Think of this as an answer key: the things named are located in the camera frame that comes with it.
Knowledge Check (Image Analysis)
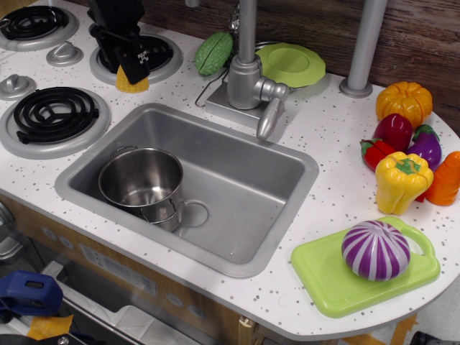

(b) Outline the stainless steel pot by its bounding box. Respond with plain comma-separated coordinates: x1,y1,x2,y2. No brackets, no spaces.
98,145,185,232

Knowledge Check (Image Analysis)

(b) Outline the green toy bitter gourd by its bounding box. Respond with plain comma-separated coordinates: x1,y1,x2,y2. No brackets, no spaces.
195,32,233,75

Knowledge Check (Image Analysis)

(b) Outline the red toy chili pepper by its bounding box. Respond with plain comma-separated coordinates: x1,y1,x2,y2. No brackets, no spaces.
360,138,395,171

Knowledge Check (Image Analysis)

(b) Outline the orange toy carrot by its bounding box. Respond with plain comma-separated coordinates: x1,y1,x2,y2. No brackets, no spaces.
424,151,459,206

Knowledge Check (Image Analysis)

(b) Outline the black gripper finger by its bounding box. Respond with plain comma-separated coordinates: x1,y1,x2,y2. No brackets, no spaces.
115,43,150,85

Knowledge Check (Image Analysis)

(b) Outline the silver stove knob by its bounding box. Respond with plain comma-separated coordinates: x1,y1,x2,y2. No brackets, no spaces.
46,41,83,67
1,74,37,101

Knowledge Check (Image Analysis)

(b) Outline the silver toy faucet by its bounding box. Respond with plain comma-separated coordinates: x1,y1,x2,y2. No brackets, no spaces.
205,1,290,140

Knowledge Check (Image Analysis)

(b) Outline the green toy cutting board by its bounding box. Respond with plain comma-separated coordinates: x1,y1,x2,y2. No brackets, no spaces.
290,216,441,318

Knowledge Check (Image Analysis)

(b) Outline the blue clamp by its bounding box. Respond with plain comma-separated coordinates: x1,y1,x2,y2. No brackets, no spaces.
1,270,63,318

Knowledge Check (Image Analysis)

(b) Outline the grey toy sink basin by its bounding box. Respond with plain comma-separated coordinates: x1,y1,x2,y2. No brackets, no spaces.
55,103,318,278

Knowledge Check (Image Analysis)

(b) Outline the orange toy pumpkin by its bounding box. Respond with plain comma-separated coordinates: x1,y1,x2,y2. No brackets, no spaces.
376,81,433,129

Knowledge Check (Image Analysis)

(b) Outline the upper silver stove knob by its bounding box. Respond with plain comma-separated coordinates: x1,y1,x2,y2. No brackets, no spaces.
46,41,83,67

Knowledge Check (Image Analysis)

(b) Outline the purple toy eggplant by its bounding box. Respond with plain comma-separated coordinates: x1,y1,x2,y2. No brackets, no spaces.
406,124,442,171

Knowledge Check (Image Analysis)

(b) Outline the green toy plate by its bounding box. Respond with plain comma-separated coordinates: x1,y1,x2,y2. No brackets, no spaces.
256,43,326,88

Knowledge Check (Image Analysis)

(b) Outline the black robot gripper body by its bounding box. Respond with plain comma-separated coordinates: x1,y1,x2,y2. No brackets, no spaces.
88,1,145,70

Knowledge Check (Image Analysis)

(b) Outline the dark red toy vegetable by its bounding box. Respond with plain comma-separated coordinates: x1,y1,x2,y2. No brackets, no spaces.
372,114,413,152

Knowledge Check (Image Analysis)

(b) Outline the back left stove burner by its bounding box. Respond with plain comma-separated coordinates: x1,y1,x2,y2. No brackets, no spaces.
1,5,78,52

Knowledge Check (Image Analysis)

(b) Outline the stove burner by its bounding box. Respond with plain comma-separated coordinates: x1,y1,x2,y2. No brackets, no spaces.
90,34,183,86
1,5,78,52
1,87,111,160

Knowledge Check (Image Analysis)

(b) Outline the grey support pole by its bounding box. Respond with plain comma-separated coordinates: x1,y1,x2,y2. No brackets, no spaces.
339,0,387,98

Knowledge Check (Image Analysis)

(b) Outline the back right stove burner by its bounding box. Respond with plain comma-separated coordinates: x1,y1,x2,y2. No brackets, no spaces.
90,34,183,86

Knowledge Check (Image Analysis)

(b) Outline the front left stove burner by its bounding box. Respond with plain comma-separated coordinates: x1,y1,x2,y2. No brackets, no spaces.
1,87,111,160

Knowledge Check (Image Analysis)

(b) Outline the toy oven door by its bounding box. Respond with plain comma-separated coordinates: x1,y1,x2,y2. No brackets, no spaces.
33,228,239,344

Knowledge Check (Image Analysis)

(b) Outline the yellow toy corn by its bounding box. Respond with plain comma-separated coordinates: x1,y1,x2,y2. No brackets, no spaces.
115,66,150,93

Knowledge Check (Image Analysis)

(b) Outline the lower silver stove knob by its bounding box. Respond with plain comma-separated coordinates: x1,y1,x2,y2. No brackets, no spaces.
1,74,37,101

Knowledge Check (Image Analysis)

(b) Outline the yellow toy bell pepper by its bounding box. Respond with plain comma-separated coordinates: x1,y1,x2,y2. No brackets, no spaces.
375,152,434,215

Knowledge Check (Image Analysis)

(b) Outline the purple striped toy onion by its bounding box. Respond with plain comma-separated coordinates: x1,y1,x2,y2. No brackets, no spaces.
341,220,411,282

